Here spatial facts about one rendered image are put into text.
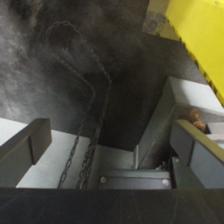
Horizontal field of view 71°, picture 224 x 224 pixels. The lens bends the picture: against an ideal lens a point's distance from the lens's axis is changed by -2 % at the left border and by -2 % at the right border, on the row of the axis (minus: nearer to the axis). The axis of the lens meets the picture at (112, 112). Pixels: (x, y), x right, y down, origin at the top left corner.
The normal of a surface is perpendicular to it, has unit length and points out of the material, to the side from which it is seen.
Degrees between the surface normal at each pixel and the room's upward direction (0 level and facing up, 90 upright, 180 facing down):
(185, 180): 90
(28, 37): 0
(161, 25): 0
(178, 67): 0
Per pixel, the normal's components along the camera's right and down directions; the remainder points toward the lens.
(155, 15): -0.13, 0.64
